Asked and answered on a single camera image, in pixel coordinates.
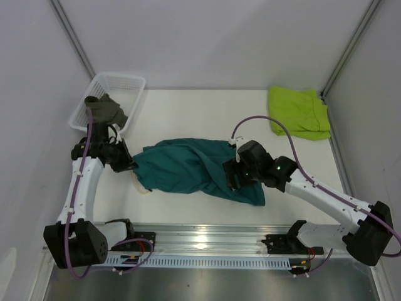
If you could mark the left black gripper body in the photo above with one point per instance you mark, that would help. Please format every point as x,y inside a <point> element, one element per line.
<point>116,154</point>

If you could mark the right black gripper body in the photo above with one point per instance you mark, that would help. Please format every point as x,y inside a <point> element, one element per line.
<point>249,176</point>

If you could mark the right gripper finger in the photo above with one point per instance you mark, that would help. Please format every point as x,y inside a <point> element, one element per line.
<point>232,168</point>
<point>234,182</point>

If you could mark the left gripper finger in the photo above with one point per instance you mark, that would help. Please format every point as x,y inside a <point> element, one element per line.
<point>126,156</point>
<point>121,166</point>

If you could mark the teal green shorts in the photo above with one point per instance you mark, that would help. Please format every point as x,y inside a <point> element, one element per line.
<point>188,165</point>

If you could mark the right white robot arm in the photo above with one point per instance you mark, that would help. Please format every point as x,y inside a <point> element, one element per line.
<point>363,229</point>

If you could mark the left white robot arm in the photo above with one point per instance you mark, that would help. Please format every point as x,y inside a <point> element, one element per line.
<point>74,240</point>

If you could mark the olive green shorts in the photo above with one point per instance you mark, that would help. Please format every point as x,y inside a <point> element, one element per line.
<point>105,109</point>

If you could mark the lime green folded shorts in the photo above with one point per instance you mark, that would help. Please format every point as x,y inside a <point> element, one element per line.
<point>302,112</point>

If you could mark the white plastic basket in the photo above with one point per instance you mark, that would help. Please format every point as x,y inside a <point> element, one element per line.
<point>124,89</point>

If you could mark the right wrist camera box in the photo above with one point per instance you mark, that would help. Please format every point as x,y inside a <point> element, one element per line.
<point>253,156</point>

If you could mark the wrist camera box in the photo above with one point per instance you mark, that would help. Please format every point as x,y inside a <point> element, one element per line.
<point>99,133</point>
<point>253,156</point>

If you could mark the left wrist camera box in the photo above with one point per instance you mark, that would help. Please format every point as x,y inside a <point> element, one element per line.
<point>99,133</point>

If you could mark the white slotted cable duct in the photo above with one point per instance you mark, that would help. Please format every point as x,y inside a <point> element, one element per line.
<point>213,262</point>

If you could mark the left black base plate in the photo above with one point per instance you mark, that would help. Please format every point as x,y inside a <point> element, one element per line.
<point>142,243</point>

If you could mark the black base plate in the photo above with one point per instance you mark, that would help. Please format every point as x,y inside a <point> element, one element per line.
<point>280,244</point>
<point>142,243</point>

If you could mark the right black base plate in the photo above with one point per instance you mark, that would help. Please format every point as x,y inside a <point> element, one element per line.
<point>280,244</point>

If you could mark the aluminium mounting rail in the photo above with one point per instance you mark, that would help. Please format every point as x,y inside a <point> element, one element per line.
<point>210,240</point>

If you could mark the left aluminium corner post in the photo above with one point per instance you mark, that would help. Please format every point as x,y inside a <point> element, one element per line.
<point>72,36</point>

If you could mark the aluminium corner post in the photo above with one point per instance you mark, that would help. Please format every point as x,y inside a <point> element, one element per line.
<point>356,37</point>
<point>72,36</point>

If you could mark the right aluminium corner post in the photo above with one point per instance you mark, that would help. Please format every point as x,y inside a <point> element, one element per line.
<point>356,37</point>

